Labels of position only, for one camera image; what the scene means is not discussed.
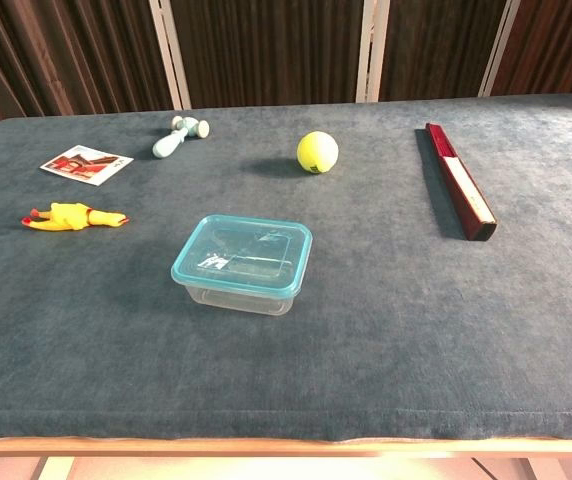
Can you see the blue grey table cloth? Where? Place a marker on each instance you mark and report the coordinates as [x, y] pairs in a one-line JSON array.
[[366, 360]]

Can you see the yellow tennis ball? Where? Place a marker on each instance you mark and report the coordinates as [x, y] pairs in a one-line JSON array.
[[317, 151]]

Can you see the white partition frame post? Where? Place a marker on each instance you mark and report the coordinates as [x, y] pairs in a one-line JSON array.
[[171, 55], [372, 50], [498, 50]]

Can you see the clear plastic container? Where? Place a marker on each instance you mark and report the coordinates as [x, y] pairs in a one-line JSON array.
[[241, 303]]

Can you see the blue translucent plastic lid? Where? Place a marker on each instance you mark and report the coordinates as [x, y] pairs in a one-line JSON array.
[[246, 250]]

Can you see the wooden table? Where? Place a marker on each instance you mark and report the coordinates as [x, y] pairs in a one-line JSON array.
[[266, 447]]

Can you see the yellow rubber chicken toy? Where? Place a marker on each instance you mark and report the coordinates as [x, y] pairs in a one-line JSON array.
[[68, 217]]

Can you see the postcard with red building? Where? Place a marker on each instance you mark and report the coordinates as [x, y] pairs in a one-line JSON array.
[[86, 165]]

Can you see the light blue massage roller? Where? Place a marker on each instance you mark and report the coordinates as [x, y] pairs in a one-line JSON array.
[[168, 143]]

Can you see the dark red folded fan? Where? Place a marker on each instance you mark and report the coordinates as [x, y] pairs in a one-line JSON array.
[[458, 180]]

